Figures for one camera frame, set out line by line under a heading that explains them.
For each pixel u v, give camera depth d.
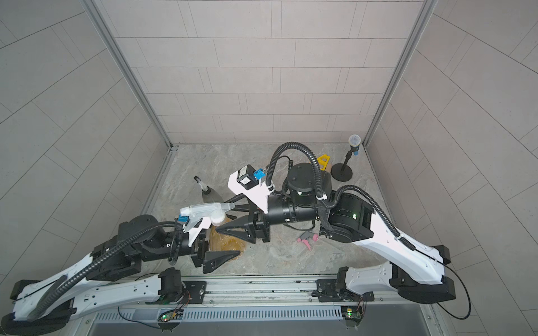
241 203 0.42
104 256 0.42
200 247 0.43
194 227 0.39
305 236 0.82
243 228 0.36
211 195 0.83
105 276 0.39
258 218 0.36
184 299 0.69
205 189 0.81
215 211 0.38
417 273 0.38
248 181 0.33
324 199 0.31
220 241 0.49
